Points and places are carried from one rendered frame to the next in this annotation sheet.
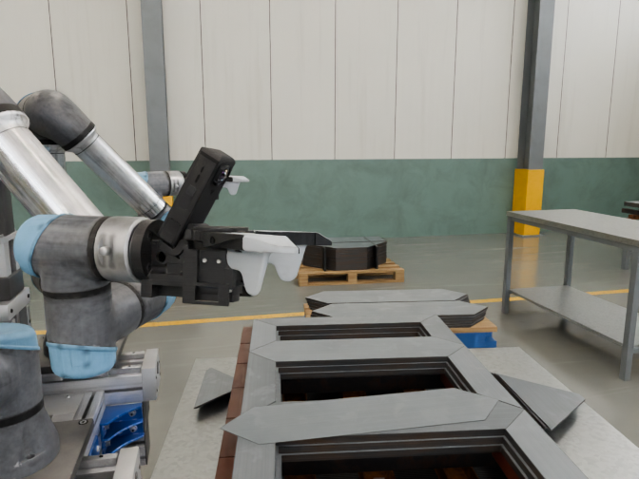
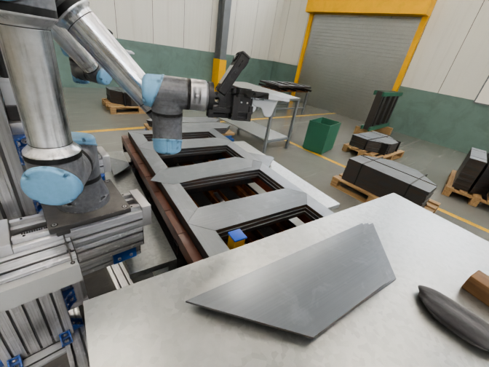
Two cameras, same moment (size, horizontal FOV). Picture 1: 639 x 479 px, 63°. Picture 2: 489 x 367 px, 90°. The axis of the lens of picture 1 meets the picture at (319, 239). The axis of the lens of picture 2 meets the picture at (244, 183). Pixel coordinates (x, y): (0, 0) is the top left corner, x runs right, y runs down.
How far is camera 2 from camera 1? 0.44 m
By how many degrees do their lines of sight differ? 36
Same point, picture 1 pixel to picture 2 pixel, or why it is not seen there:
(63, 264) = (173, 101)
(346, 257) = not seen: hidden behind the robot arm
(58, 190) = (126, 57)
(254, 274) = (270, 108)
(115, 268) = (200, 104)
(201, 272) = (239, 107)
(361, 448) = (212, 181)
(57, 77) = not seen: outside the picture
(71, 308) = (175, 122)
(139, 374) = (101, 159)
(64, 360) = (168, 146)
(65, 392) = not seen: hidden behind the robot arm
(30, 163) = (108, 38)
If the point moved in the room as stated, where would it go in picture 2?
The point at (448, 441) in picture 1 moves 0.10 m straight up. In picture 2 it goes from (241, 175) to (244, 161)
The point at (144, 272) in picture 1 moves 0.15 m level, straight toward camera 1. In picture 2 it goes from (212, 106) to (258, 123)
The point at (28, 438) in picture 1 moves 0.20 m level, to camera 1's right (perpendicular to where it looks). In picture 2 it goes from (100, 188) to (163, 181)
